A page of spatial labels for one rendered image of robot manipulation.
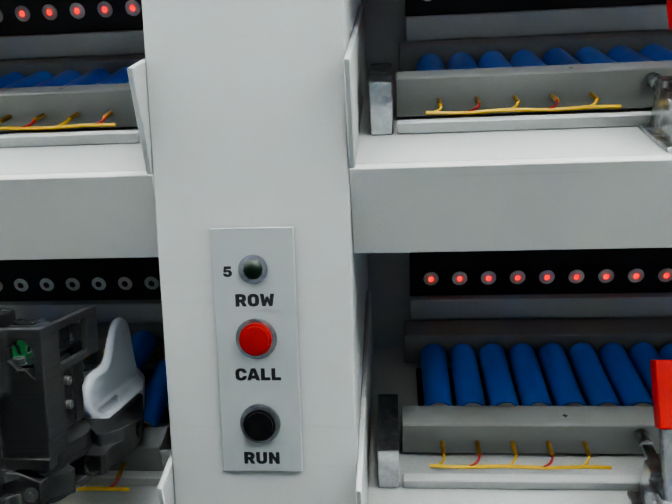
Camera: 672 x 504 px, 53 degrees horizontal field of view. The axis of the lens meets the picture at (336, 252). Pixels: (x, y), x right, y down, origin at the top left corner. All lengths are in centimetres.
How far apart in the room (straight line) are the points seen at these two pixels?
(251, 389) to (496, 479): 15
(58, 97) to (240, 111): 14
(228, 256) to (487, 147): 14
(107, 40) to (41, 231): 20
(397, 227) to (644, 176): 11
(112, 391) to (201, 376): 7
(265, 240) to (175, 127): 7
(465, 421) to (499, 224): 13
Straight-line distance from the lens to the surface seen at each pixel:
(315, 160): 32
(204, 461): 36
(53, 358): 32
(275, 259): 32
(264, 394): 34
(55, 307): 56
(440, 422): 41
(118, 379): 40
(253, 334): 33
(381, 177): 32
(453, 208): 32
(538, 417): 42
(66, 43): 54
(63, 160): 38
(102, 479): 44
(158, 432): 43
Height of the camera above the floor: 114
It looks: 8 degrees down
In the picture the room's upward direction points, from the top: 2 degrees counter-clockwise
